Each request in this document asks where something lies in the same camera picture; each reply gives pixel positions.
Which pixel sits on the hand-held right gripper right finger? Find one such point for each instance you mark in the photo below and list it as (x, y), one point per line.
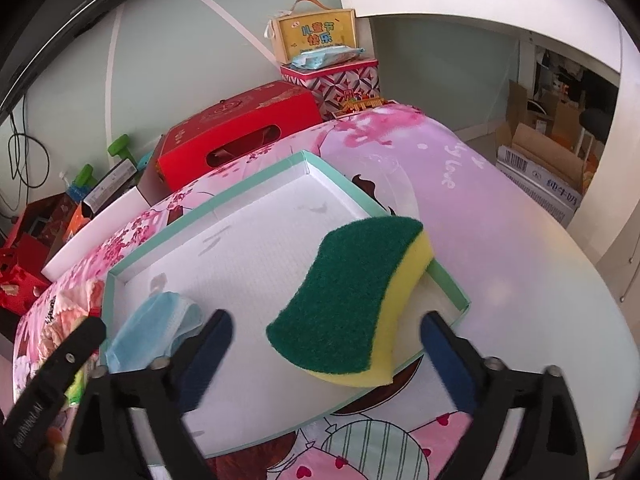
(447, 365)

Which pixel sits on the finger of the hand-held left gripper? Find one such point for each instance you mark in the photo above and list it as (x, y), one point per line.
(55, 375)

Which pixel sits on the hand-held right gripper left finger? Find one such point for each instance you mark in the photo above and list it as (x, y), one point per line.
(200, 362)

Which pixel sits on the blue face mask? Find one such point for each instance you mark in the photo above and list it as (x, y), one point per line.
(150, 325)

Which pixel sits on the white tray with teal rim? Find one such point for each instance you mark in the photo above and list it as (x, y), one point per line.
(250, 260)

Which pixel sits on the green and yellow sponge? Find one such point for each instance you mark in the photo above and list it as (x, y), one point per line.
(345, 290)

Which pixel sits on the white foam tray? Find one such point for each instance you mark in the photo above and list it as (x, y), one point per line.
(95, 237)

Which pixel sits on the pink printed bed sheet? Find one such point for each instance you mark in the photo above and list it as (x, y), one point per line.
(475, 220)

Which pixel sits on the orange carton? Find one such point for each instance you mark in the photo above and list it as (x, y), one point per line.
(75, 220)

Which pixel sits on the dark red open box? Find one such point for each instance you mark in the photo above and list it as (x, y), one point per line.
(35, 220)

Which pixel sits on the clear bottle with blue liquid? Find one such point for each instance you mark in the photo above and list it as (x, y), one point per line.
(69, 187)

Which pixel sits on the black box with white label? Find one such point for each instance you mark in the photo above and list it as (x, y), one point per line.
(110, 185)

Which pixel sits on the white printed cardboard box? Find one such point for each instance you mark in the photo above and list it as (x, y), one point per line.
(540, 180)

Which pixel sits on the teal plastic toy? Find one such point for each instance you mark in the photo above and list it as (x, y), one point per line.
(144, 160)

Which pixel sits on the red gift box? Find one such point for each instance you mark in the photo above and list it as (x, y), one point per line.
(280, 110)

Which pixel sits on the red gold decorated box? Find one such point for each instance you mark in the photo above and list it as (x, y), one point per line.
(357, 106)

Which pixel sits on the brown cardboard boxes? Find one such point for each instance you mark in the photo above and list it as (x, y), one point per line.
(550, 110)

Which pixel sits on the red white patterned box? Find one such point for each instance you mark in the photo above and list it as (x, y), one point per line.
(345, 82)

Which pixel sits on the blue wet wipes pack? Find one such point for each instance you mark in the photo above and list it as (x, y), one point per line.
(320, 57)

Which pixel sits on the black wall television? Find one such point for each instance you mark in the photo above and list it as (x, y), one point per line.
(60, 10)

